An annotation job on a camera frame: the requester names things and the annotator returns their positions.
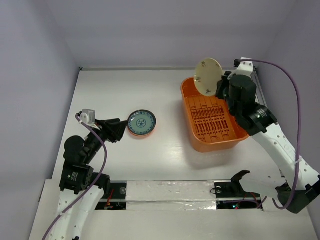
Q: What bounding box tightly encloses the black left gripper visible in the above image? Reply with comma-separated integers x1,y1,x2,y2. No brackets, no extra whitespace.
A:
83,117,128,162

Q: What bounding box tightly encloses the orange plate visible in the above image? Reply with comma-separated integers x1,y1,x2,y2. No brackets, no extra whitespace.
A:
128,125,156,137

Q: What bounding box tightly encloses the white plate with red marks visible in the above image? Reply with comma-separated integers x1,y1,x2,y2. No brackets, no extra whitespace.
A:
194,58,223,97

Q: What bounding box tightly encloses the blue patterned plate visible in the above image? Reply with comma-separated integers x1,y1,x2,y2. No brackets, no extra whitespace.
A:
127,109,157,136

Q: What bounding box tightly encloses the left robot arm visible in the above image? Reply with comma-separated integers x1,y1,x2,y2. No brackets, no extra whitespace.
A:
49,114,128,240

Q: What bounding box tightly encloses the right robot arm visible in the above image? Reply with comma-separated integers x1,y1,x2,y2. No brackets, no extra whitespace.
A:
216,71,320,214

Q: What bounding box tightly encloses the orange plastic dish rack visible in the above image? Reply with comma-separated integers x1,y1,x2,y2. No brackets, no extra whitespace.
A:
180,77,249,153

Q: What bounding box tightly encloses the silver taped front bar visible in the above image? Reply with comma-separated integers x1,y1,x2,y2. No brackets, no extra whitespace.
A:
125,181,217,211

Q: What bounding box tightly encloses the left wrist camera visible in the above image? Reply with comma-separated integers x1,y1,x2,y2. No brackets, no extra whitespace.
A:
78,109,96,126

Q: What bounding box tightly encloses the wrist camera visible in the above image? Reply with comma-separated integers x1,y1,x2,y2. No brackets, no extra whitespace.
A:
232,57,254,77
78,109,96,126

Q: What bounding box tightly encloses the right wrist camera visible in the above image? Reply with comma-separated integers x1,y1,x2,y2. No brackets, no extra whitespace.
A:
232,57,254,77

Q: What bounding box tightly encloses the aluminium side rail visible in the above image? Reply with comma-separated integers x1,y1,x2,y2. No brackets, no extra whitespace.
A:
251,66,268,107

